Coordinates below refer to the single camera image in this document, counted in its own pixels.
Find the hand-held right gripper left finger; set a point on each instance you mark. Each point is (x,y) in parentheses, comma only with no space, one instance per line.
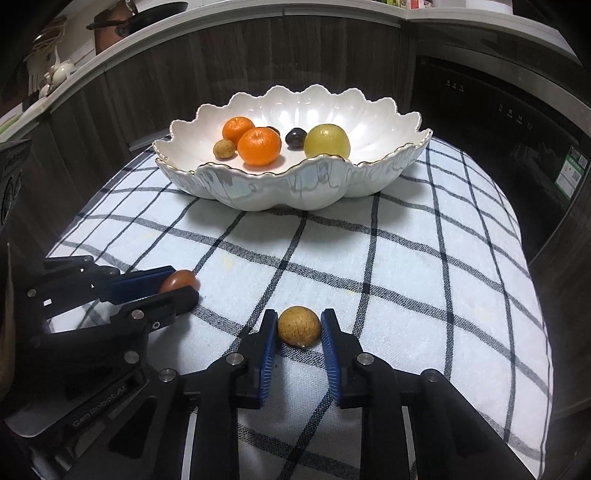
(268,364)

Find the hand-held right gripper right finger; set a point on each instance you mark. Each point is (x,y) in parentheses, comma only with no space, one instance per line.
(330,360)

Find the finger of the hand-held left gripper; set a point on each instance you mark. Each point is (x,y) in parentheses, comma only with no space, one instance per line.
(138,284)
(171,302)

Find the red grape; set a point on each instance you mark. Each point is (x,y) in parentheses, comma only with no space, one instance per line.
(178,280)

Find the brown longan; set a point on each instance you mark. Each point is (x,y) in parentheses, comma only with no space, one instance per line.
(298,325)
(224,149)

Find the white scalloped ceramic bowl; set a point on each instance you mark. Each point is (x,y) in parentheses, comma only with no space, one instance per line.
(277,189)

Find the large orange mandarin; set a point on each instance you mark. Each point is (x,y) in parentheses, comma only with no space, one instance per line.
(259,146)

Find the small orange mandarin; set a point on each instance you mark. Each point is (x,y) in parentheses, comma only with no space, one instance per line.
(238,129)

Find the dark cherry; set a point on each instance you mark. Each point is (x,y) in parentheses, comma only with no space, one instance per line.
(273,131)
(295,137)

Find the white black checked cloth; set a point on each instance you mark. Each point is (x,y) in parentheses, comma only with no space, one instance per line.
(392,277)

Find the white teapot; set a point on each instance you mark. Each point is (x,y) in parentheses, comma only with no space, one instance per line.
(60,71)

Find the dark wood base cabinets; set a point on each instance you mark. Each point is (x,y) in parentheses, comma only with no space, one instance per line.
(207,60)

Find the black built-in dishwasher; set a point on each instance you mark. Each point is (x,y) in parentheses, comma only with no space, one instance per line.
(485,138)

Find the black wok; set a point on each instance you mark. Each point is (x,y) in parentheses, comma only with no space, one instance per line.
(152,10)

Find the white kitchen countertop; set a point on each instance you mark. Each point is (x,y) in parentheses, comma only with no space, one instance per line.
(277,21)

